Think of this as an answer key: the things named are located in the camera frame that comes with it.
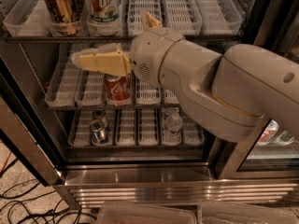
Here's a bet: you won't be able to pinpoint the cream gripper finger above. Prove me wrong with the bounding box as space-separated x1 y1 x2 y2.
71 43 132 77
141 11 163 31

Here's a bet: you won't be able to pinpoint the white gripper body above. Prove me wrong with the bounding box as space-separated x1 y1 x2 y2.
130 27 184 88

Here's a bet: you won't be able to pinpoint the white 7up can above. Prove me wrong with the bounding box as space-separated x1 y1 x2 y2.
87 0 119 23

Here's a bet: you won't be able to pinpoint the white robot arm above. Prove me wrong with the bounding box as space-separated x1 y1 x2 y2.
71 12 299 143

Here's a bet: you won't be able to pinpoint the front red cola can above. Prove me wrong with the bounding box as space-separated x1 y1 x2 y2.
104 75 130 102

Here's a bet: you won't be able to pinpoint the rear blue silver can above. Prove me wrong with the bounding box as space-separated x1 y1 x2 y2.
93 109 108 127

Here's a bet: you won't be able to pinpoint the blue silver can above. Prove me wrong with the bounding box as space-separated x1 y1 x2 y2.
93 109 108 127
90 119 108 145

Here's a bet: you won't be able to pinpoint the gold drink can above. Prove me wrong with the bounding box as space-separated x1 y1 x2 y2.
44 0 84 35

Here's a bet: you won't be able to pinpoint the front blue silver can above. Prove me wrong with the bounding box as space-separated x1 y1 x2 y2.
90 119 108 145

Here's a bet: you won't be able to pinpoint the left fridge door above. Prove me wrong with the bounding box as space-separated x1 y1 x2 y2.
0 33 66 186

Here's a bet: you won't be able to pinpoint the red can behind glass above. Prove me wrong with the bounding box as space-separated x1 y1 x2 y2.
257 120 279 146

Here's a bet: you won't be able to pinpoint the right glass fridge door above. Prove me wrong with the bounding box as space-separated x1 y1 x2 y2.
216 0 299 178

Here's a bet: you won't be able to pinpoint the clear water bottle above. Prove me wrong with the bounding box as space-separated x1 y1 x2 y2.
164 112 182 146

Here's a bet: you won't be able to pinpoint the left clear plastic bin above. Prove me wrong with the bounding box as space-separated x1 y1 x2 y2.
95 202 197 224

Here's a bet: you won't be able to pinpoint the clear plastic bin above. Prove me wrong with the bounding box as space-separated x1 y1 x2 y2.
95 202 197 224
198 202 299 224

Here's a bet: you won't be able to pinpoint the green bottle behind glass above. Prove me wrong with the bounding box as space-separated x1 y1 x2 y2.
275 131 294 146

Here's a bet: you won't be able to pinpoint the right clear plastic bin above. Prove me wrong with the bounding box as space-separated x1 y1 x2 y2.
198 202 299 224

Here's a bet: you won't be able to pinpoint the top wire shelf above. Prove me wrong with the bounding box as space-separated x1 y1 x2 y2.
3 35 241 43

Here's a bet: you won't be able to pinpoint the wire shelf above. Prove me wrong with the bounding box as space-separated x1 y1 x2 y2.
42 103 180 111
3 35 241 43
66 144 203 151

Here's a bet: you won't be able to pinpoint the middle wire shelf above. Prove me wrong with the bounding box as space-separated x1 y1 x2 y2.
42 103 180 111

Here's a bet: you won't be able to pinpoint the bottom wire shelf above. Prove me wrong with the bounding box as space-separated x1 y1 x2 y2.
66 144 203 151

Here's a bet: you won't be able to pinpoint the orange floor cable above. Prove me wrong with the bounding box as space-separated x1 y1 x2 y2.
0 150 13 174

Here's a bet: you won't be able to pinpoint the black floor cables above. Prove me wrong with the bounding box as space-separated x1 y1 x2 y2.
0 158 97 224

